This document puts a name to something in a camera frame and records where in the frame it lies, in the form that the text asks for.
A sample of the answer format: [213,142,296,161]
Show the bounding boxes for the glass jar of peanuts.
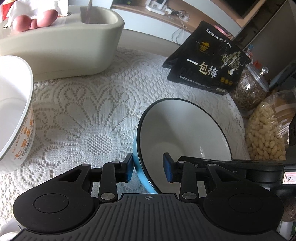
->
[246,89,295,161]

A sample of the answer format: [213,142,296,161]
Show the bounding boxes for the white lace tablecloth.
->
[1,48,249,225]

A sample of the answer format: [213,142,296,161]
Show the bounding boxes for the blue bowl white inside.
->
[133,98,232,194]

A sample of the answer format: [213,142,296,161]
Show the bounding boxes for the white paper bowl orange print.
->
[1,55,36,173]

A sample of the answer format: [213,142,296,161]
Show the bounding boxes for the pink egg-shaped toy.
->
[12,9,58,32]

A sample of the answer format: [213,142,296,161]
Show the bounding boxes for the cream plastic organizer box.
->
[1,6,125,81]

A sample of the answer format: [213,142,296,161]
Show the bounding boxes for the black snack bag gold text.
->
[163,21,251,95]

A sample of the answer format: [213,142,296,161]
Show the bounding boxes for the white power strip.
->
[145,0,174,16]

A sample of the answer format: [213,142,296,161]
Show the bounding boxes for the glass jar of dark seeds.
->
[230,64,269,111]

